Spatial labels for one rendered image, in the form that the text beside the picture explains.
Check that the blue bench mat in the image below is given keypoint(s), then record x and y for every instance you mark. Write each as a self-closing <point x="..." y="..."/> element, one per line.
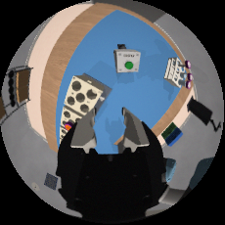
<point x="145" y="93"/>

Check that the white tube rack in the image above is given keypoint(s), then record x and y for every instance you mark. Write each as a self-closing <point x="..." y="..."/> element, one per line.
<point x="171" y="70"/>

